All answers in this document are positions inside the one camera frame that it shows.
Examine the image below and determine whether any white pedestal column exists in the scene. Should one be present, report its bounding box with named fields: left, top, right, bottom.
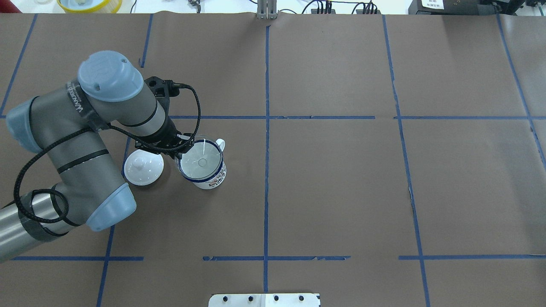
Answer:
left=208, top=293, right=321, bottom=307

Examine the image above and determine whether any clear glass funnel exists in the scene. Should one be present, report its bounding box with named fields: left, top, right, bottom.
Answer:
left=177, top=136, right=224, bottom=180

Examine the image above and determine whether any black computer box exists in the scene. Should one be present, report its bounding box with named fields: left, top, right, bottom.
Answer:
left=408, top=0, right=526, bottom=16

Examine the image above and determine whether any yellow tape roll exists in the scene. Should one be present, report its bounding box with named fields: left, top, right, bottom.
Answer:
left=56, top=0, right=123, bottom=14

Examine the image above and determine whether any white ceramic lid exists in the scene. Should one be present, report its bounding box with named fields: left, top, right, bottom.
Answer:
left=123, top=150, right=164, bottom=186

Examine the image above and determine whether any aluminium frame post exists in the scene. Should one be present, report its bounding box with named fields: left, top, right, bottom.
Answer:
left=255, top=0, right=278, bottom=20

